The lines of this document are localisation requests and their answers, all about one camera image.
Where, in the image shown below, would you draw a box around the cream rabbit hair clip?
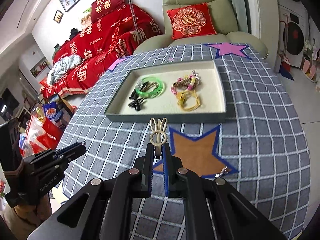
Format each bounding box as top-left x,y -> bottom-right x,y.
149,118 -> 168,159

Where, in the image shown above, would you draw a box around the black claw hair clip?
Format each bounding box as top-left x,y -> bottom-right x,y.
128,98 -> 144,111

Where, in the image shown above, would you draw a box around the yellow cord necklace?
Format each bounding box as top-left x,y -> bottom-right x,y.
176,89 -> 202,112

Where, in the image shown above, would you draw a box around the green translucent bangle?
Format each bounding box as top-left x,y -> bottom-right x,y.
138,76 -> 165,98

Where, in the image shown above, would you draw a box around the pink yellow bead bracelet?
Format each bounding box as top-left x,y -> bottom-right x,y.
170,73 -> 198,95

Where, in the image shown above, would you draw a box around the star rhinestone hair clip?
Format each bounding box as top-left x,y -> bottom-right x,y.
191,70 -> 201,86

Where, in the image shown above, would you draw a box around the green-edged cream jewelry tray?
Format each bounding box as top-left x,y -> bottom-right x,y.
105,61 -> 227,123

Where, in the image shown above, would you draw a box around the blue snack box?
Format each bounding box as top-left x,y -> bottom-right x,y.
43,102 -> 60,124

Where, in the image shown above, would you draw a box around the black beaded hair clip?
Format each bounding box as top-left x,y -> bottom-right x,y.
129,81 -> 149,100

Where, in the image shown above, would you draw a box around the grey white crumpled cloth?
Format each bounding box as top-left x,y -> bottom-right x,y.
47,54 -> 82,86

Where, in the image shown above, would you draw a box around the grey checked tablecloth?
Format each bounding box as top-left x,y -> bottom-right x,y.
59,44 -> 310,239

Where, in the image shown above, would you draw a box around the red wedding bed quilt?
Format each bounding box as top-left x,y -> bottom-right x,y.
41,5 -> 162,99

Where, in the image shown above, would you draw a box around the red pillow gold characters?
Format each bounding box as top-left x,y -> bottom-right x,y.
91,0 -> 127,23

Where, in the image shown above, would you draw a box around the red embroidered cushion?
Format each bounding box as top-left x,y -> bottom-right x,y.
167,3 -> 217,40

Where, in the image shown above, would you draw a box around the green leather armchair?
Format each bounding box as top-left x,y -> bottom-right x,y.
135,0 -> 268,59

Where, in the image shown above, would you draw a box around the white washing machine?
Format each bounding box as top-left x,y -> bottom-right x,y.
278,5 -> 306,72

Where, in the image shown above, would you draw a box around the small framed wall picture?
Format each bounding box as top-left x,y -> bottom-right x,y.
54,10 -> 63,23

